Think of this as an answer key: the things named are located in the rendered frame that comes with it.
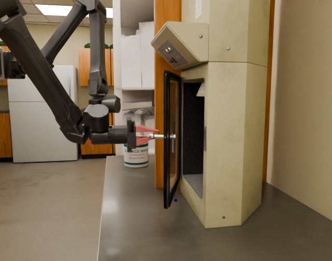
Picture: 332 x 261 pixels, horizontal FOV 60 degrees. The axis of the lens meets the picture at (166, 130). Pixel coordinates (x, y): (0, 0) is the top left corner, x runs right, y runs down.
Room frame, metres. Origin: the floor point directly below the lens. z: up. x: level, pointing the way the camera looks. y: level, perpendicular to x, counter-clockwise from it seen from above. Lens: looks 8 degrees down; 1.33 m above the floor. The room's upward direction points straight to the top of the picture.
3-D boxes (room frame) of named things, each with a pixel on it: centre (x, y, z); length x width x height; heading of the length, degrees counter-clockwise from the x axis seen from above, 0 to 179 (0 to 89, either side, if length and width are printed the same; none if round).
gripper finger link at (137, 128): (0.89, 0.07, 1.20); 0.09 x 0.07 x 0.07; 99
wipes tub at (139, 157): (1.52, 0.16, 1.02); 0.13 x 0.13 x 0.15
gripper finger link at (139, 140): (0.89, 0.07, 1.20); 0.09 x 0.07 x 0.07; 99
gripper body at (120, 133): (0.88, 0.14, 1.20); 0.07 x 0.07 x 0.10; 9
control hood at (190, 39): (0.94, -0.03, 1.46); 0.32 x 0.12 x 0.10; 10
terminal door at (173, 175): (0.94, -0.02, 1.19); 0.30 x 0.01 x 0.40; 170
